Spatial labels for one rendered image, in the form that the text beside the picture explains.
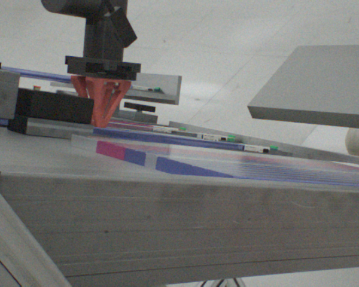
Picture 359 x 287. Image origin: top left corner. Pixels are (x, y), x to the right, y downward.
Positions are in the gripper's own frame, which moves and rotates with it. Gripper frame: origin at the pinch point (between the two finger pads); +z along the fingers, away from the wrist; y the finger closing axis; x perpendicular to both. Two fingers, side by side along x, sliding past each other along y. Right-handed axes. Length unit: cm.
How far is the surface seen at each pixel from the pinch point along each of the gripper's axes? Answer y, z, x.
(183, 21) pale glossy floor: -190, -33, 192
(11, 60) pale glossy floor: -316, 0, 156
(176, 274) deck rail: 48, 3, -29
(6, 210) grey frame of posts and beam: 52, -3, -42
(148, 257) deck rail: 48, 1, -31
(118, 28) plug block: 13.6, -13.0, -8.0
